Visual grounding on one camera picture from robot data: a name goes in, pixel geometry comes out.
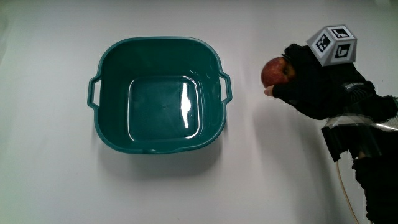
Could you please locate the tan cable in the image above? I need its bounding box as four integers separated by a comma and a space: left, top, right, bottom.
335, 160, 361, 224

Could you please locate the green plastic basin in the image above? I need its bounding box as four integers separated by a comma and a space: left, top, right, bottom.
86, 36, 233, 156

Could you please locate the red apple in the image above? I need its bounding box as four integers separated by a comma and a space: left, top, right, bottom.
261, 56, 297, 89

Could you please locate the person's right hand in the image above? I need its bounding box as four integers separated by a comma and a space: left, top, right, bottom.
264, 24, 377, 121

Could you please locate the black module with clear tape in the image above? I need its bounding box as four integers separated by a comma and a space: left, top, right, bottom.
321, 113, 398, 163

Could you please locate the white desk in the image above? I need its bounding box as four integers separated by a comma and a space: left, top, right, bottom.
0, 0, 398, 224

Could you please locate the person's right forearm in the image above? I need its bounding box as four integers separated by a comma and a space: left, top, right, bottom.
345, 94, 398, 224

